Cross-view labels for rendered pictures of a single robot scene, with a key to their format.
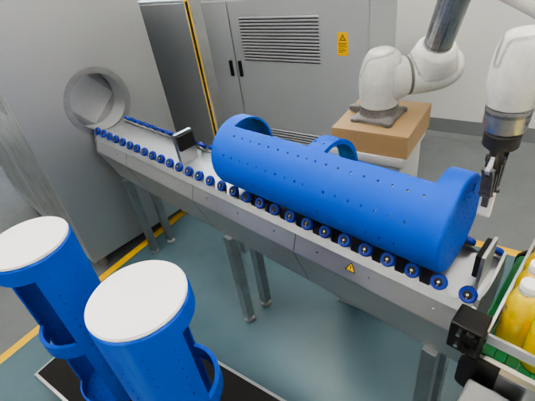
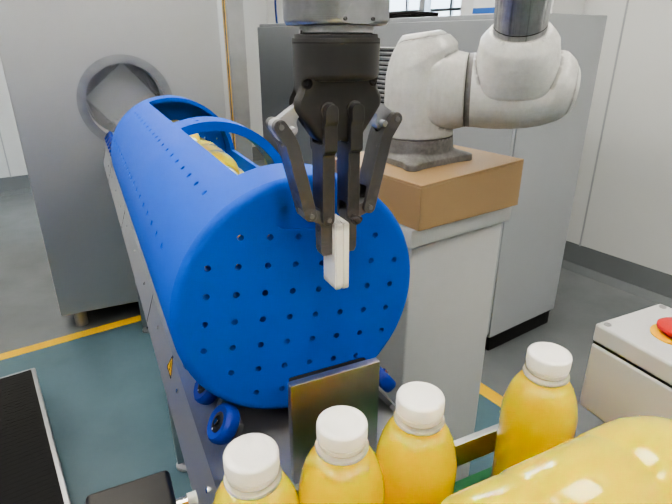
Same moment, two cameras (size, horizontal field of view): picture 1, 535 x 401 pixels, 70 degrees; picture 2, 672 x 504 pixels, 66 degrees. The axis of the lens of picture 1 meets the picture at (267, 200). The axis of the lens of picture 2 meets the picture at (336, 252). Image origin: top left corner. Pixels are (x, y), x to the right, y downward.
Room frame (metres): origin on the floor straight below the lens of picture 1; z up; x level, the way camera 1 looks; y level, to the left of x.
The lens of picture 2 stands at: (0.28, -0.67, 1.36)
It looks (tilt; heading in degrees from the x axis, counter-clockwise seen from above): 23 degrees down; 16
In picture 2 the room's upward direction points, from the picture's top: straight up
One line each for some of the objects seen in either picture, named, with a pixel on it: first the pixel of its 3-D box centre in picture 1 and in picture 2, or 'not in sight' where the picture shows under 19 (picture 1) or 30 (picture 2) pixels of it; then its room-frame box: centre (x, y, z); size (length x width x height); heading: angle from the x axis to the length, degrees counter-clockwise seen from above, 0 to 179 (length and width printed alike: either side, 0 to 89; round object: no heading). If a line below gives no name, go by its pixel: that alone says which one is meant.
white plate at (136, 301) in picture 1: (137, 297); not in sight; (0.74, 0.39, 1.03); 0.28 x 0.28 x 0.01
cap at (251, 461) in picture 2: (530, 285); (251, 457); (0.53, -0.54, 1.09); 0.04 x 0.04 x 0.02
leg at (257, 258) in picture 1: (259, 265); not in sight; (1.53, 0.10, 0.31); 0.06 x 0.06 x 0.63; 42
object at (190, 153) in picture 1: (186, 146); not in sight; (1.69, 0.34, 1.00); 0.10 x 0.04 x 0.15; 132
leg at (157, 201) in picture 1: (159, 207); not in sight; (2.26, 0.76, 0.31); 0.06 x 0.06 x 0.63; 42
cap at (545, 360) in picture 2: not in sight; (548, 357); (0.72, -0.75, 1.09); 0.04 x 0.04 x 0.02
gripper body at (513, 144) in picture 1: (499, 148); (336, 87); (0.74, -0.54, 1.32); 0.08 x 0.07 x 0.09; 132
